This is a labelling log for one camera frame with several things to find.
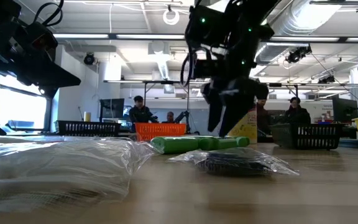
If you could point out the bagged white cotton balls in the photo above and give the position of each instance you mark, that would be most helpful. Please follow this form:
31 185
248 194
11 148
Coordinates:
57 174

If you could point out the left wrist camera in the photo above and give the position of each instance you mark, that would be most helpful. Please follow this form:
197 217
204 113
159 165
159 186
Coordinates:
43 42

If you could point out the black ceiling camera rig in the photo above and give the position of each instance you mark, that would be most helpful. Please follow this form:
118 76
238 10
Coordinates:
298 54

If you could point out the black ceiling camera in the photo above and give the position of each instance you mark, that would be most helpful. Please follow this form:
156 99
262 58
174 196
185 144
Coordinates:
89 59

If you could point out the silver ceiling duct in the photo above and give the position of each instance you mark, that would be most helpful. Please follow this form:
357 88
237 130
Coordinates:
309 15

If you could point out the black plastic basket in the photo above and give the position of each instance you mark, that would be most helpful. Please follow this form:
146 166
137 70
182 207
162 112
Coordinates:
87 128
306 137

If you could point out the orange plastic basket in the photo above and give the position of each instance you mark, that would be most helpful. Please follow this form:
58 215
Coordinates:
160 130

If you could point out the person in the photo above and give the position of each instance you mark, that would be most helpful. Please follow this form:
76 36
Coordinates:
263 118
295 113
140 115
169 117

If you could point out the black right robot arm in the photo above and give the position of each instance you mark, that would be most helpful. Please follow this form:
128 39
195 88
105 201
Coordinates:
253 15

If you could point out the white blue wipes canister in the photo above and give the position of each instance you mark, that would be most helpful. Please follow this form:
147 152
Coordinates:
247 126

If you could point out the black computer monitor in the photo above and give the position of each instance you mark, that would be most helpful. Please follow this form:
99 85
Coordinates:
344 109
112 108

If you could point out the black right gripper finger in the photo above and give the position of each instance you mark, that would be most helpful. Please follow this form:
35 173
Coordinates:
216 105
244 96

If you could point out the yellow cup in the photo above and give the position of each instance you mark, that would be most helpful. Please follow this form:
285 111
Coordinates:
87 117

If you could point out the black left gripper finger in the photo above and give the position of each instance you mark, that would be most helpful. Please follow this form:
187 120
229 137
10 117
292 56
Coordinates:
48 79

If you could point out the background black robot arm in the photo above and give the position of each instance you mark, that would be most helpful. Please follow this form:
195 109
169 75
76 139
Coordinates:
182 116

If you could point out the green toy pieces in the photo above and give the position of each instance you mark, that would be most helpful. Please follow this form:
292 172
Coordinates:
243 141

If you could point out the small green bottle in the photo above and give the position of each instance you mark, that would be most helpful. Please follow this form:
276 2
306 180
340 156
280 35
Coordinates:
228 143
208 143
174 145

